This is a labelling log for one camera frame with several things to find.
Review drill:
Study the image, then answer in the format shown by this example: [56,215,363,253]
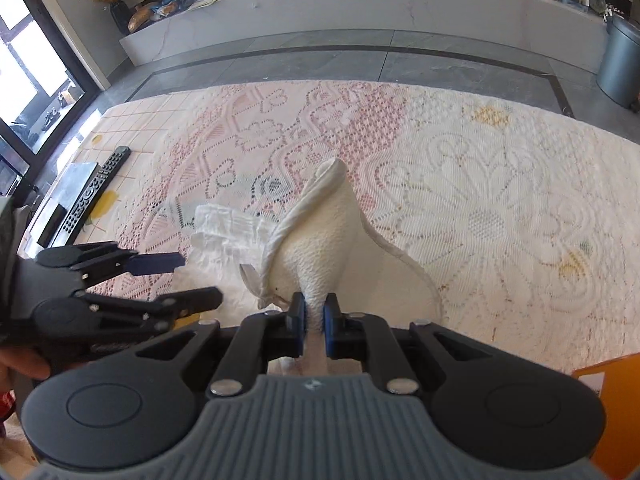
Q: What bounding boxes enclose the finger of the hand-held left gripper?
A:
[80,241,187,281]
[75,287,224,336]

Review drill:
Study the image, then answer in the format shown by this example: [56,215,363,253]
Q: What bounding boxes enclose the dried flowers in dark vase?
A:
[86,0,132,36]

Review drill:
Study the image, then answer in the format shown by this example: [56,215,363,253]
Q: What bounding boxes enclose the white marble television console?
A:
[119,0,617,74]

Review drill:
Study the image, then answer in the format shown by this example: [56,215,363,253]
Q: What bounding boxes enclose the orange cardboard box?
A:
[571,352,640,480]

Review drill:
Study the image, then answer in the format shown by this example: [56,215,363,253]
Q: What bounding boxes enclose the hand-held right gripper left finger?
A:
[132,292,307,398]

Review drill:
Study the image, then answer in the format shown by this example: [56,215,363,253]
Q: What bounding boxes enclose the person's left hand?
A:
[0,345,53,382]

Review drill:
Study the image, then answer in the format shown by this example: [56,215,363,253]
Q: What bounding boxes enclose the bronze bowl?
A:
[127,2,164,34]

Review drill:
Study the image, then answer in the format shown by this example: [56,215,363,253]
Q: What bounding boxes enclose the white ruffled cloth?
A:
[172,204,282,311]

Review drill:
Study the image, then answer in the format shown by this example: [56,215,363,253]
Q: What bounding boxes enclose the white waffle cloth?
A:
[239,157,444,376]

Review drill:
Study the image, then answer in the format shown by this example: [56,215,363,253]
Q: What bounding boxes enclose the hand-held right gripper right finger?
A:
[322,294,493,397]

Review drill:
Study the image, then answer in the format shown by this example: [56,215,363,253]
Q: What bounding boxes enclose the grey-blue trash can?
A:
[596,14,640,109]

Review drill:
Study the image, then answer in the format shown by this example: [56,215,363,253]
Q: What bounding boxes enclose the black flat box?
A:
[35,162,101,247]

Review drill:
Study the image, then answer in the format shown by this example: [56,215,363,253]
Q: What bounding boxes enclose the glass door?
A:
[0,0,112,202]

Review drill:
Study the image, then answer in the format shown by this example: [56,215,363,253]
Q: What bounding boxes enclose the black remote control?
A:
[50,146,132,247]

